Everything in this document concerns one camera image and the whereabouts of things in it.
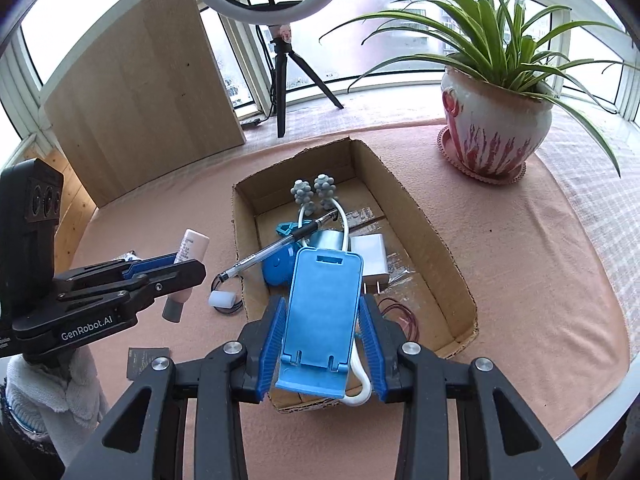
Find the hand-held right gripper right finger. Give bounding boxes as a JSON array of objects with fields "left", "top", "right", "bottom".
[{"left": 357, "top": 294, "right": 566, "bottom": 480}]

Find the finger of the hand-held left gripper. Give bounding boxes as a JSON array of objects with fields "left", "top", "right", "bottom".
[
  {"left": 54, "top": 254, "right": 178, "bottom": 291},
  {"left": 55, "top": 258, "right": 207, "bottom": 312}
]

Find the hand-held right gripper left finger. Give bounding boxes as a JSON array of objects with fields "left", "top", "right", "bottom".
[{"left": 62, "top": 296, "right": 288, "bottom": 480}]

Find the white tube grey cap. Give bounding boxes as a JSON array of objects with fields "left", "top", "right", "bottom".
[{"left": 161, "top": 229, "right": 210, "bottom": 323}]

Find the light blue phone stand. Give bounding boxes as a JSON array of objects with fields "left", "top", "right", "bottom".
[{"left": 274, "top": 247, "right": 364, "bottom": 399}]

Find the blue round tape measure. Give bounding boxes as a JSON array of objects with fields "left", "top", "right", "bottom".
[{"left": 262, "top": 245, "right": 301, "bottom": 287}]

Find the black printed card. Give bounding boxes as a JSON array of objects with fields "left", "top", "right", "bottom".
[{"left": 127, "top": 346, "right": 171, "bottom": 381}]

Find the white charger adapter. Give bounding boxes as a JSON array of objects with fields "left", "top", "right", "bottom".
[{"left": 350, "top": 234, "right": 390, "bottom": 296}]

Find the cardboard box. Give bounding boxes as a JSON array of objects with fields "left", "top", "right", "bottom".
[{"left": 231, "top": 138, "right": 479, "bottom": 413}]

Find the black clear pen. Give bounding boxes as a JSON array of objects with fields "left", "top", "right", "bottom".
[{"left": 217, "top": 212, "right": 338, "bottom": 283}]

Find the grey knobby roller massager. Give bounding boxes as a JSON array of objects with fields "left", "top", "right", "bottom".
[{"left": 290, "top": 174, "right": 373, "bottom": 408}]

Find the person's left forearm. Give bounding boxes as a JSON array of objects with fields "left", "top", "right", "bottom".
[{"left": 0, "top": 395, "right": 66, "bottom": 480}]

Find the person's left hand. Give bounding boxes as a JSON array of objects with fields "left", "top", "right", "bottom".
[{"left": 4, "top": 345, "right": 110, "bottom": 467}]

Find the pink felt table cloth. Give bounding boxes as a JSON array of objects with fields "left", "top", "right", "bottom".
[{"left": 50, "top": 120, "right": 631, "bottom": 480}]

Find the wooden board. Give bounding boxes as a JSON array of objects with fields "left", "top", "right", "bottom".
[{"left": 44, "top": 0, "right": 247, "bottom": 208}]

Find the pink pot saucer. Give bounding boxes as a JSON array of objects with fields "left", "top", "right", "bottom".
[{"left": 436, "top": 125, "right": 528, "bottom": 187}]

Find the black tripod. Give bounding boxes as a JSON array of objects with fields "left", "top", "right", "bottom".
[{"left": 270, "top": 25, "right": 345, "bottom": 138}]

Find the white red flower pot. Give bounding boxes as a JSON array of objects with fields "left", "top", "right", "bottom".
[{"left": 440, "top": 66, "right": 553, "bottom": 176}]

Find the pink checked cloth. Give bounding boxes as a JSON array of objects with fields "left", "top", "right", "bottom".
[{"left": 532, "top": 110, "right": 640, "bottom": 331}]

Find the green spider plant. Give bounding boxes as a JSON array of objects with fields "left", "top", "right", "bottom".
[{"left": 320, "top": 0, "right": 640, "bottom": 178}]

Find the red thin cord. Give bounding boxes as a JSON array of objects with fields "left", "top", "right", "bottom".
[{"left": 377, "top": 297, "right": 421, "bottom": 346}]

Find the black ring light cable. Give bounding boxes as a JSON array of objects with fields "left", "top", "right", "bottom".
[{"left": 239, "top": 25, "right": 281, "bottom": 128}]

